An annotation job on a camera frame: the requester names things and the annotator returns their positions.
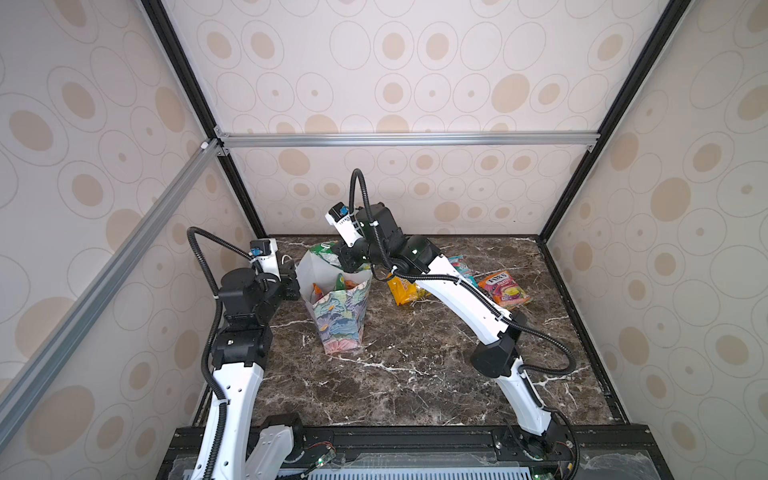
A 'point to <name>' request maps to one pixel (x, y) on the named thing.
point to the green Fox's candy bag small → (325, 252)
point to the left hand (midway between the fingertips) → (299, 258)
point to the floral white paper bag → (337, 299)
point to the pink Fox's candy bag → (504, 290)
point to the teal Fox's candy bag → (461, 265)
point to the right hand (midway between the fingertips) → (332, 247)
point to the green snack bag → (340, 282)
